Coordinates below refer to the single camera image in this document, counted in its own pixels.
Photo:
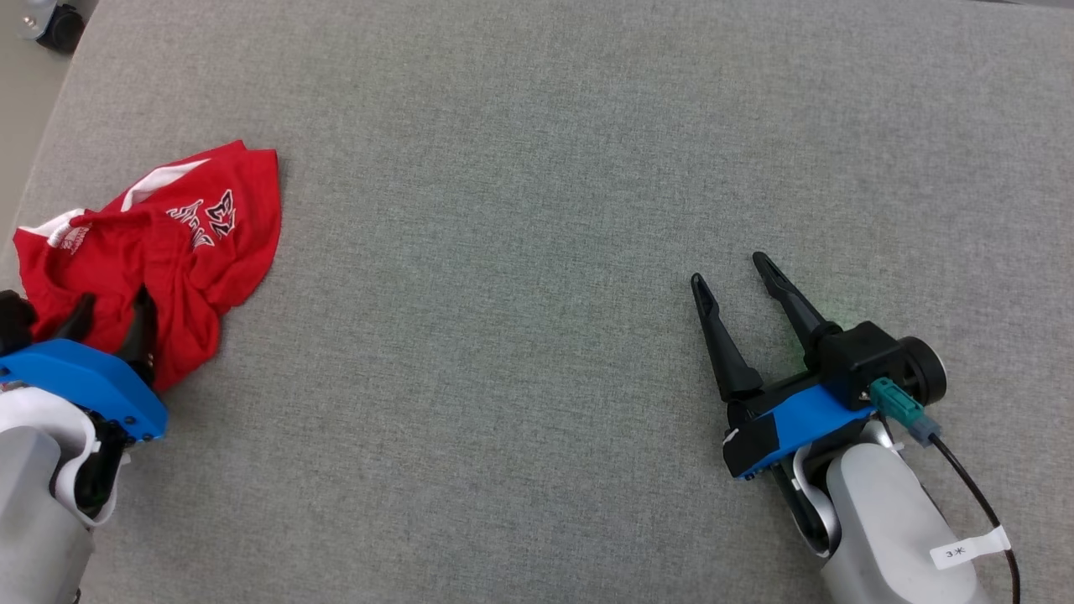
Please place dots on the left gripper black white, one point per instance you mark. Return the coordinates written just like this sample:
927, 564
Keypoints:
92, 470

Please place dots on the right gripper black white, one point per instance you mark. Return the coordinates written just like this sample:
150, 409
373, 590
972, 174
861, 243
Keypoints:
776, 394

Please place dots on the red sports garment white trim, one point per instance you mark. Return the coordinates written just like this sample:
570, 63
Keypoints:
210, 260

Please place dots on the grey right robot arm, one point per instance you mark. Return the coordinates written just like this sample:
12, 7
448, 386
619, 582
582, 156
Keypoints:
889, 520

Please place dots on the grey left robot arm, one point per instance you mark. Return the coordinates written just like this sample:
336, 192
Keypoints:
33, 520

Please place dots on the grey fabric sofa cushion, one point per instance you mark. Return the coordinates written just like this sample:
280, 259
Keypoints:
503, 294

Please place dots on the black caster wheel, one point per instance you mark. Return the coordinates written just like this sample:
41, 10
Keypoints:
54, 25

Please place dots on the blue left wrist camera bracket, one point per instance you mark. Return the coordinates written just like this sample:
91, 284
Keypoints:
84, 377

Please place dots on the blue wrist camera bracket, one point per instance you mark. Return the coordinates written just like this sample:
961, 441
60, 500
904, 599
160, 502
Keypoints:
84, 377
810, 419

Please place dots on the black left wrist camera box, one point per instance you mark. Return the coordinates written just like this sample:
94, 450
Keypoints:
15, 323

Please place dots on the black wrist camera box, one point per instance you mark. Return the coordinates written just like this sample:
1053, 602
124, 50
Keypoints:
860, 361
15, 323

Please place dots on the blue right wrist camera bracket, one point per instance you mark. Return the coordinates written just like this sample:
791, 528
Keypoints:
810, 419

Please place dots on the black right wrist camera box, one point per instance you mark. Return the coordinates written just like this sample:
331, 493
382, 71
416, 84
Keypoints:
860, 361

